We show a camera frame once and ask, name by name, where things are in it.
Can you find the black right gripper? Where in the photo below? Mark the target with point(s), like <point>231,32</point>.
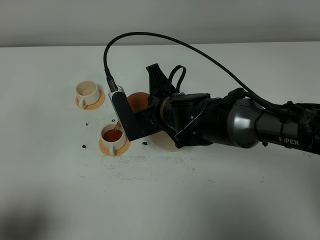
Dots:
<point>161,91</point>

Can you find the brown clay teapot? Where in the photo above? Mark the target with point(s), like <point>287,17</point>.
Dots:
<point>138,101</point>

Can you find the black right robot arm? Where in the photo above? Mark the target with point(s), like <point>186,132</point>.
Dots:
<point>240,119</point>

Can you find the beige round teapot coaster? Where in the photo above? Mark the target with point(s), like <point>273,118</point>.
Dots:
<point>164,142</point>

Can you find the far orange saucer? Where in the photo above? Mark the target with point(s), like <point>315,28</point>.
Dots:
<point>96,104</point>

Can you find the orange saucer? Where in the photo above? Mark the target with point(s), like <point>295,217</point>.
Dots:
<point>96,104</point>
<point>123,147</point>

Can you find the near white teacup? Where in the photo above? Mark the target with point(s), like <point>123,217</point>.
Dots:
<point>112,139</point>

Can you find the white teacup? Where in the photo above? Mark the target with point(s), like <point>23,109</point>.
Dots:
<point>112,139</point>
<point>87,93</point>

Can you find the far white teacup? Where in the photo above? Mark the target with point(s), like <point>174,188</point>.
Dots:
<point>87,93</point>

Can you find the near orange saucer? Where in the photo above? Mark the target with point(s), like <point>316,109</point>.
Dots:
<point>123,147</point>

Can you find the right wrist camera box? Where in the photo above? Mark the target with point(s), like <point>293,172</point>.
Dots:
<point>124,113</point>

